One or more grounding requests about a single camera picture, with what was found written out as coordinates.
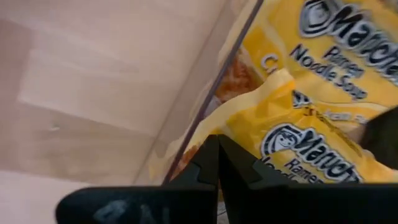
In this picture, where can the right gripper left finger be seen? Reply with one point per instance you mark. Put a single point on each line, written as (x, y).
(186, 202)

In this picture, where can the yellow creamy chicken ramen pack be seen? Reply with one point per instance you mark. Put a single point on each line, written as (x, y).
(326, 37)
(264, 124)

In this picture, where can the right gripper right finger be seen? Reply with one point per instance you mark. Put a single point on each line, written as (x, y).
(280, 202)

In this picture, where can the clear plastic bin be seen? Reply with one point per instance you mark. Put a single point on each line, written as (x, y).
(196, 93)

